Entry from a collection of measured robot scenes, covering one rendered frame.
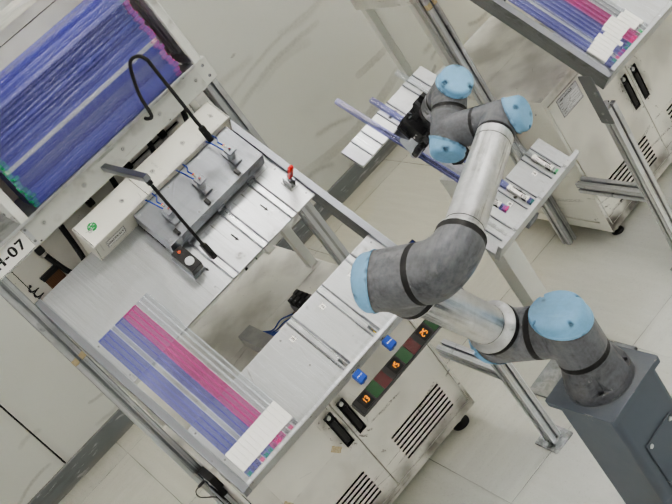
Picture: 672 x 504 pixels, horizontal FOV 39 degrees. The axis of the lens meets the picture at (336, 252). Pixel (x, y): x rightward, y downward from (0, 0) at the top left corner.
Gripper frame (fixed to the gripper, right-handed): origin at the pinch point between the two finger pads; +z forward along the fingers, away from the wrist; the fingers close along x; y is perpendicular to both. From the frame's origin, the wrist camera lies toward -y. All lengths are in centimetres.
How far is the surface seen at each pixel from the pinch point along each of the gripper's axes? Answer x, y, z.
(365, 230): 15.8, -1.6, 20.1
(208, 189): 33, 35, 24
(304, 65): -93, 76, 177
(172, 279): 55, 27, 31
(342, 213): 15.4, 5.8, 22.1
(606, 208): -65, -54, 67
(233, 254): 41, 20, 28
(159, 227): 48, 38, 27
